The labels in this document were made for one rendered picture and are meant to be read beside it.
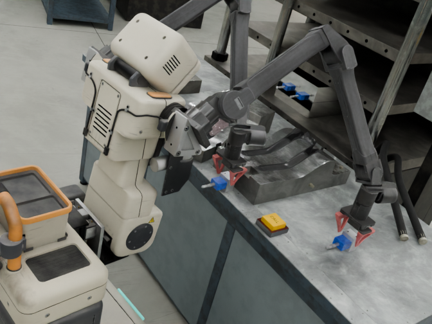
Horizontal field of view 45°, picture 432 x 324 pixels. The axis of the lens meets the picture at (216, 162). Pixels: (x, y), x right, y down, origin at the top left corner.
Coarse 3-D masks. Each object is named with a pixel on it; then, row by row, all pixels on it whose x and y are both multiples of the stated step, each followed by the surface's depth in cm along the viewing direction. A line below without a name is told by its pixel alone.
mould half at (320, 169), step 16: (288, 128) 213; (272, 144) 206; (288, 144) 204; (304, 144) 203; (256, 160) 193; (272, 160) 197; (304, 160) 197; (320, 160) 196; (256, 176) 182; (272, 176) 185; (288, 176) 189; (304, 176) 191; (320, 176) 198; (336, 176) 205; (240, 192) 188; (256, 192) 180; (272, 192) 185; (288, 192) 191; (304, 192) 197
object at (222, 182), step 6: (222, 174) 185; (228, 174) 186; (216, 180) 183; (222, 180) 184; (228, 180) 183; (204, 186) 180; (210, 186) 182; (216, 186) 183; (222, 186) 184; (228, 186) 185
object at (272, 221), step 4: (264, 216) 172; (268, 216) 172; (272, 216) 173; (276, 216) 174; (264, 220) 171; (268, 220) 170; (272, 220) 171; (276, 220) 171; (280, 220) 172; (268, 224) 170; (272, 224) 169; (276, 224) 169; (280, 224) 170; (284, 224) 171; (272, 228) 169; (276, 228) 170; (280, 228) 171
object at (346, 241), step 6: (342, 234) 173; (348, 234) 171; (354, 234) 172; (336, 240) 170; (342, 240) 169; (348, 240) 170; (354, 240) 170; (330, 246) 167; (336, 246) 169; (342, 246) 168; (348, 246) 170; (354, 246) 172
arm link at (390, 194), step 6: (378, 168) 159; (372, 174) 158; (378, 174) 159; (360, 180) 164; (366, 180) 165; (372, 180) 158; (378, 180) 159; (384, 186) 163; (390, 186) 164; (384, 192) 162; (390, 192) 163; (396, 192) 164; (384, 198) 162; (390, 198) 163; (396, 198) 164
